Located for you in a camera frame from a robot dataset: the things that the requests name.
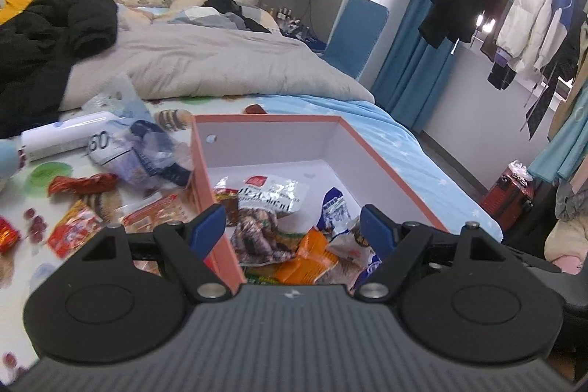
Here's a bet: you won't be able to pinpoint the blue curtain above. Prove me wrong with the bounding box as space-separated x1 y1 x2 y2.
370 0 460 133

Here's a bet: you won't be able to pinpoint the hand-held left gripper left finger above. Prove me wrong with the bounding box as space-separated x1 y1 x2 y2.
82 204 233 301

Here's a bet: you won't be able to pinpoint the grey striped cloth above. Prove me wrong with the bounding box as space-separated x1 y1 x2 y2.
168 6 283 35

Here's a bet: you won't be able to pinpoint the black patterned scarf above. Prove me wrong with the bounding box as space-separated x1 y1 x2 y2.
524 75 559 140

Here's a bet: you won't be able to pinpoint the red clear snack packet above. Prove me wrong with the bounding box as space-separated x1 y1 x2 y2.
214 187 240 224

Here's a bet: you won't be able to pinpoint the food print bed sheet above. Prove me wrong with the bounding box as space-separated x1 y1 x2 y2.
0 96 267 370

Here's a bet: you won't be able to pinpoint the yellow pillow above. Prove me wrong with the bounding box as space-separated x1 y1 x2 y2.
0 0 35 25

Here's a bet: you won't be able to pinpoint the blue white plush toy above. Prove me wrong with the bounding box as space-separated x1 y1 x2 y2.
0 139 21 193

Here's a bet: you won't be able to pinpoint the brown pastry clear packet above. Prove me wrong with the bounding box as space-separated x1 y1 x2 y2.
328 231 375 283

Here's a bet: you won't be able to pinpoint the red suitcase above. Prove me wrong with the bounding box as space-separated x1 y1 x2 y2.
480 160 538 230

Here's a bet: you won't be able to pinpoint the hanging white puffer jacket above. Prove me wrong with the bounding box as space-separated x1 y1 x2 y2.
494 0 575 76

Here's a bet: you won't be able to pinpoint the grey duvet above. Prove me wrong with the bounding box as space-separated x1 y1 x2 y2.
60 4 375 112

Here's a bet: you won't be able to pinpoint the blue chair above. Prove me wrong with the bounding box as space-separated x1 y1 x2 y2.
320 0 390 80

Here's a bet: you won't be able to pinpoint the white long carton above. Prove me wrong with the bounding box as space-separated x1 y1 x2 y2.
21 111 118 163

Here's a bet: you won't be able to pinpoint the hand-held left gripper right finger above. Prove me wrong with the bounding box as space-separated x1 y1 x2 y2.
359 205 506 301

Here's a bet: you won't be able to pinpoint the pink pillow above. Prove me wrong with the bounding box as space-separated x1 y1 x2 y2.
168 0 207 14

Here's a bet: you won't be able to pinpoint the green snack packet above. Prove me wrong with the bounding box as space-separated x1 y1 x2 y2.
243 266 281 285

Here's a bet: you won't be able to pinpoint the clear plastic bag blue print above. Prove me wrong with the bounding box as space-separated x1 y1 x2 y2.
85 73 194 195

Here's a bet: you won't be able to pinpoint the black clothing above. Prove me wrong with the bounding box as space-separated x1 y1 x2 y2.
202 0 244 14

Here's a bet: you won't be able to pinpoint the black jacket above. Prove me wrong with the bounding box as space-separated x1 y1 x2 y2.
0 0 119 138

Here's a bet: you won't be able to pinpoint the bright orange snack packet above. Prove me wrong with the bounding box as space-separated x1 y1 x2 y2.
276 229 338 285

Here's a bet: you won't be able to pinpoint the teal cloth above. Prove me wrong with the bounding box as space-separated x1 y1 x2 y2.
528 91 588 186

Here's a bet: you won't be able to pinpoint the small red snack packet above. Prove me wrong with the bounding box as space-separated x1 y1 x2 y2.
0 215 21 255

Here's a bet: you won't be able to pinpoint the white header brown snack packet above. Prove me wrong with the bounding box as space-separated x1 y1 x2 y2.
230 174 309 266

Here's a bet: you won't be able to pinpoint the beige cloth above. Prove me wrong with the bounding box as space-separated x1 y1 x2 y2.
544 217 588 276

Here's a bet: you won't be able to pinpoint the pink cardboard box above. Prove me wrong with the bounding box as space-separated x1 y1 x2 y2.
189 115 451 296

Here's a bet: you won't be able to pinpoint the bedside bottles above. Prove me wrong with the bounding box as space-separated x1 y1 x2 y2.
271 6 329 53

